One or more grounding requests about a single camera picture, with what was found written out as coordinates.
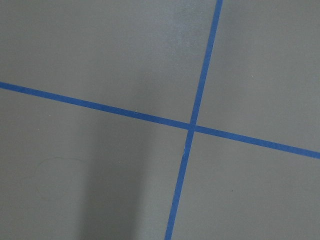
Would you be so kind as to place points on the blue tape grid lines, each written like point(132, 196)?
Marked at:
point(191, 127)

